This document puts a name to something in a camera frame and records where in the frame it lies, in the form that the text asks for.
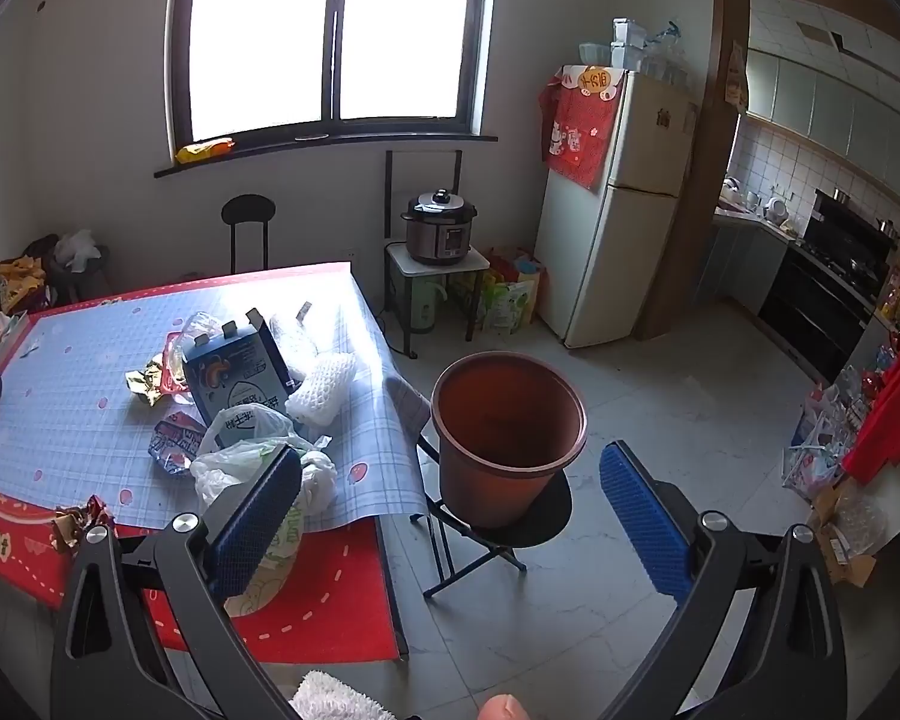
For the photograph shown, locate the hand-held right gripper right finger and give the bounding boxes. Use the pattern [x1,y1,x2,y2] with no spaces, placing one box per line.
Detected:
[598,441,848,720]

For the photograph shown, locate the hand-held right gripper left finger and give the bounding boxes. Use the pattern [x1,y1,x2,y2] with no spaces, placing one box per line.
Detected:
[49,444,305,720]

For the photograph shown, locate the brown plastic bucket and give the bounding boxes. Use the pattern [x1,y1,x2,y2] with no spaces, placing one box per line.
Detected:
[430,351,590,530]

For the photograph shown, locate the gold foil bag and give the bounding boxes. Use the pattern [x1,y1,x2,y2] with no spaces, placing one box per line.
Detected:
[125,362,170,407]

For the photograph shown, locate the person's right hand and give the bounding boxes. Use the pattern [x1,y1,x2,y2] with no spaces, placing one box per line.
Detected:
[480,694,530,720]

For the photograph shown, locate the white green plastic bag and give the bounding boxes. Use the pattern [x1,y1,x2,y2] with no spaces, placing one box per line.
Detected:
[190,403,340,617]

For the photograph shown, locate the pile of snack packets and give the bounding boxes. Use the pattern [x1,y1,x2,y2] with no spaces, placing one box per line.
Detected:
[0,255,50,361]

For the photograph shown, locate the blue snack wrapper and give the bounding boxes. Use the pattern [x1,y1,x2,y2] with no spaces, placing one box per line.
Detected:
[148,409,211,477]

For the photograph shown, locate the table with checked cloth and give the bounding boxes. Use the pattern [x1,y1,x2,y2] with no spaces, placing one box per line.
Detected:
[0,266,432,541]

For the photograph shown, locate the red tablecloth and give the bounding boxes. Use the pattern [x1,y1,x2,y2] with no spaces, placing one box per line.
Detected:
[0,261,410,665]

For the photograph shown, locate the black folding chair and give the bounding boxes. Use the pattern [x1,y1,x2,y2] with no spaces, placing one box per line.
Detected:
[385,375,575,601]

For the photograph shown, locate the blue printed carton box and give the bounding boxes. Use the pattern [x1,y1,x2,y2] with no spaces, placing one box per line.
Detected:
[182,307,301,451]

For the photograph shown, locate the white sponge pad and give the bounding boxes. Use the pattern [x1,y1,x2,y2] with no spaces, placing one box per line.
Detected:
[285,351,380,427]

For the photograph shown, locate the clear bag with red wrappers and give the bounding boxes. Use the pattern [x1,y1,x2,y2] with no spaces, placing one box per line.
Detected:
[159,311,226,406]

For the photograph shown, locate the brown gold candy wrapper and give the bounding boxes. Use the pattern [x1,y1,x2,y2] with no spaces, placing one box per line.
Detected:
[51,495,113,552]

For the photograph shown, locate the clear plastic bag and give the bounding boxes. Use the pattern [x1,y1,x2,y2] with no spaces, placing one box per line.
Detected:
[270,302,323,385]

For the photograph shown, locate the white fluffy cloth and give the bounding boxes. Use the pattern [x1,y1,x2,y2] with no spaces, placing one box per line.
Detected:
[291,671,387,720]

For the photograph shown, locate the cardboard box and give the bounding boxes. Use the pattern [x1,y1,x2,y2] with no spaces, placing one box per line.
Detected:
[810,480,890,587]

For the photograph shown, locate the pile of plastic bags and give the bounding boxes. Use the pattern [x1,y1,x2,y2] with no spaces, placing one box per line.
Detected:
[784,360,893,503]

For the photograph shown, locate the green white sack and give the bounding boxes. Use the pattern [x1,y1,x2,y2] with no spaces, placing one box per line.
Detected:
[486,281,539,335]

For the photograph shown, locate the black kitchen stove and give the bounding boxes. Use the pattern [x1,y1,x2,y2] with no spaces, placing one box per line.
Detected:
[757,240,882,383]

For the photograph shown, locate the grey kitchen base cabinet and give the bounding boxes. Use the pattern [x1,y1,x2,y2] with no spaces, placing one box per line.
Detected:
[701,206,796,316]

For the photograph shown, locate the colourful shopping bag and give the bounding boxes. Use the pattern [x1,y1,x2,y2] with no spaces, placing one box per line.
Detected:
[490,246,548,308]

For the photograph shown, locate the white refrigerator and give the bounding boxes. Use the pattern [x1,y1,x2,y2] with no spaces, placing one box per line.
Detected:
[534,67,702,350]

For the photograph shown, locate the black round-back chair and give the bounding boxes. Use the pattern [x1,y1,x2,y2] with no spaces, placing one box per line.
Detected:
[221,195,277,275]

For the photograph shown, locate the small white side table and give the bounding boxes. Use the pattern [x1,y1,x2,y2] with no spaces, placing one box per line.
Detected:
[386,244,491,361]

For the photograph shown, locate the yellow packet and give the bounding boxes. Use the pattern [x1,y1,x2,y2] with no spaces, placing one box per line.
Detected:
[176,137,237,164]

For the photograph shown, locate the silver black pressure cooker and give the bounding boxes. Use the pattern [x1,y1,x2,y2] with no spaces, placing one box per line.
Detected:
[401,190,475,266]

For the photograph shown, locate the black range hood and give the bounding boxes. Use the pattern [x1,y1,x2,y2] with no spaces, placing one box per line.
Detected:
[811,189,897,242]

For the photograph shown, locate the red printed cloth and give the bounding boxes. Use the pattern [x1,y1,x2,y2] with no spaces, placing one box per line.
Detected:
[538,66,629,190]

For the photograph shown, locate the dark framed window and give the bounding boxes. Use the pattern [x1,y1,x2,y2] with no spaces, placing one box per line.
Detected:
[154,0,500,179]

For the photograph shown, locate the hanging paper ornament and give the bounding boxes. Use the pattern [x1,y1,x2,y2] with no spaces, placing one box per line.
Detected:
[722,41,747,110]

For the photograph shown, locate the stack of clear plastic containers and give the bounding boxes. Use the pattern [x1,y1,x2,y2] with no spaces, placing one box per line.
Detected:
[579,15,695,83]

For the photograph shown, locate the wooden door frame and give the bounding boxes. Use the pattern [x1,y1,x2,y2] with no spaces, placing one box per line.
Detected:
[636,0,900,342]

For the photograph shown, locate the black metal frame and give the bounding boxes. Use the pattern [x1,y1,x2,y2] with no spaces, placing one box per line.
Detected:
[385,148,464,241]

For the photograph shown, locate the grey wall cabinets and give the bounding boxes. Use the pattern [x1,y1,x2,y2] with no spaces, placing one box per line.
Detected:
[746,49,900,192]

